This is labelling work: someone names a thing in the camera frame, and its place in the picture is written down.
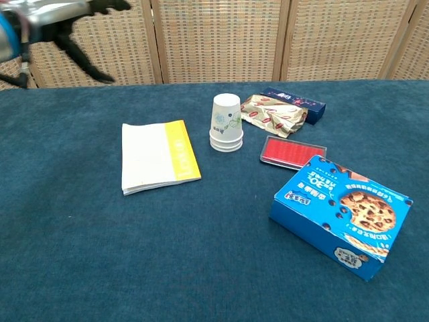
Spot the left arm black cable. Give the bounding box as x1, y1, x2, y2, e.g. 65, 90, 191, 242
0, 42, 33, 90

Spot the gold foil snack bag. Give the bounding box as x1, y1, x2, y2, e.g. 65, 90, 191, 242
239, 94, 309, 139

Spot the blue felt table cover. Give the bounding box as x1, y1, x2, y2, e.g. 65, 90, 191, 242
0, 79, 429, 322

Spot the white paper cup blue print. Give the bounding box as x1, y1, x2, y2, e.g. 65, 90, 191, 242
210, 143, 243, 154

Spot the white and yellow notebook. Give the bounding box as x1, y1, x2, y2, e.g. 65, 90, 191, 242
121, 119, 202, 197

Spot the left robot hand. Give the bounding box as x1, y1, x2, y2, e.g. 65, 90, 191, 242
15, 0, 132, 85

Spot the red ink pad case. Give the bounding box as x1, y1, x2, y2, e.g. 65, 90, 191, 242
259, 135, 327, 171

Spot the dark blue long carton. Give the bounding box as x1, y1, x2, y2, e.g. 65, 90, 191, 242
260, 86, 327, 126

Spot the blue cookie box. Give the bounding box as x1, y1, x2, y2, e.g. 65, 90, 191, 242
269, 154, 414, 282

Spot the white paper cup blue flower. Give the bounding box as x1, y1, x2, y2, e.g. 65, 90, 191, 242
209, 136, 244, 148

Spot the white paper cup green flower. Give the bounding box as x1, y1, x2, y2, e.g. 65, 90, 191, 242
209, 93, 244, 142

